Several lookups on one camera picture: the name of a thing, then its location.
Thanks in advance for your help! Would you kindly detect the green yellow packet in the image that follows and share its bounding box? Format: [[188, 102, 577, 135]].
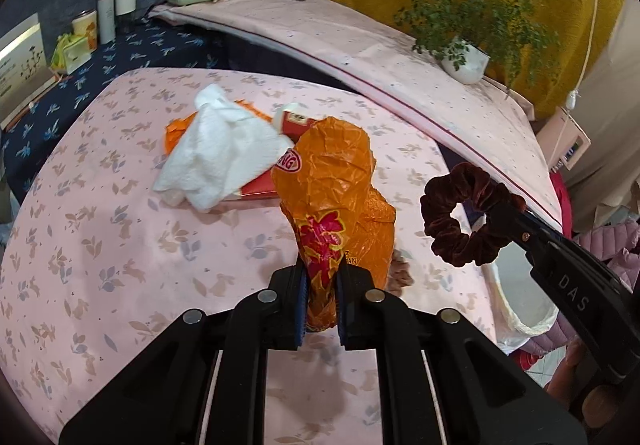
[[50, 34, 92, 74]]

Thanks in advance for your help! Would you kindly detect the cream jar with orange print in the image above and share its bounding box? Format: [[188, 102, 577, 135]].
[[71, 10, 97, 50]]

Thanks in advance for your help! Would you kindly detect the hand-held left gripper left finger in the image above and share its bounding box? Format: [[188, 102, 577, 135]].
[[59, 266, 308, 445]]

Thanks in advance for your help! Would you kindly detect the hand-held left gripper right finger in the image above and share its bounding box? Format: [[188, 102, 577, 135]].
[[336, 269, 588, 445]]

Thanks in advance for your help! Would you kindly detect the orange plastic bag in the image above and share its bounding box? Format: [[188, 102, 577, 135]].
[[270, 116, 397, 332]]

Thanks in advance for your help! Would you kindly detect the red cloth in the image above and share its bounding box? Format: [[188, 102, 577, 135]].
[[550, 170, 576, 232]]

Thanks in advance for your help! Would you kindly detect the pink rabbit print tablecloth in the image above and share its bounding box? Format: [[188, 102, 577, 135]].
[[0, 67, 501, 445]]

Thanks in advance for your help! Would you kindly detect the green plant in white pot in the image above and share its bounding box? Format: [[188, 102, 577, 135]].
[[380, 0, 561, 90]]

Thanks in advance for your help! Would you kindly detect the dark red velvet scrunchie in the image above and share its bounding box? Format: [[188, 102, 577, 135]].
[[420, 162, 527, 269]]

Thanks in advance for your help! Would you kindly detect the white plastic bin bag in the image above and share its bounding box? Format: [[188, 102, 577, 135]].
[[482, 245, 561, 356]]

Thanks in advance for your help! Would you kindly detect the white framed sign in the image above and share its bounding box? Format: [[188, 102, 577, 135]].
[[0, 14, 60, 130]]

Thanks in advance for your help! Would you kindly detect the beige curtain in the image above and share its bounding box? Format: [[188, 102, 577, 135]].
[[565, 0, 640, 226]]

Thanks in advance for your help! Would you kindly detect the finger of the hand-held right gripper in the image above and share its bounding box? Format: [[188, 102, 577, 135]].
[[480, 192, 566, 271]]

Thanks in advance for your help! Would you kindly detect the red and white container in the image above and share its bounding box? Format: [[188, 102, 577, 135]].
[[272, 103, 321, 138]]

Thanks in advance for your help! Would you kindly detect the white tall bottle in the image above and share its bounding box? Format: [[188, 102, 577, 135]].
[[96, 0, 117, 44]]

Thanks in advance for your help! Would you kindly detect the red plastic item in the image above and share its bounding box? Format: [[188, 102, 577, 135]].
[[510, 350, 540, 372]]

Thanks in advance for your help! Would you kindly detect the pink cushion with red piping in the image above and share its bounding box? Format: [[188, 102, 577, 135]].
[[147, 0, 566, 226]]

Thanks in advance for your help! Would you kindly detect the pink quilted jacket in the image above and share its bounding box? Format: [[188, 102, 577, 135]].
[[520, 220, 640, 356]]

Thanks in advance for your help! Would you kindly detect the pink device with small screen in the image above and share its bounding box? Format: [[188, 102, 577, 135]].
[[537, 106, 592, 170]]

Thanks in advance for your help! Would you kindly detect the white cable with switch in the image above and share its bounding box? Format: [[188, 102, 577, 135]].
[[567, 0, 601, 110]]

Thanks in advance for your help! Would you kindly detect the white paper tissue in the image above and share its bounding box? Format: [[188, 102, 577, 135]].
[[152, 84, 296, 212]]

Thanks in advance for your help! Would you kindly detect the person's right hand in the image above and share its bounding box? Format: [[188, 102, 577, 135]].
[[547, 340, 640, 426]]

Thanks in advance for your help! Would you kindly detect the small brown wrapper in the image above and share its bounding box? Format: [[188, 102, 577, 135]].
[[387, 252, 416, 298]]

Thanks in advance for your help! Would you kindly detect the red box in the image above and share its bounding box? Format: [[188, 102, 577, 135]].
[[220, 172, 283, 204]]

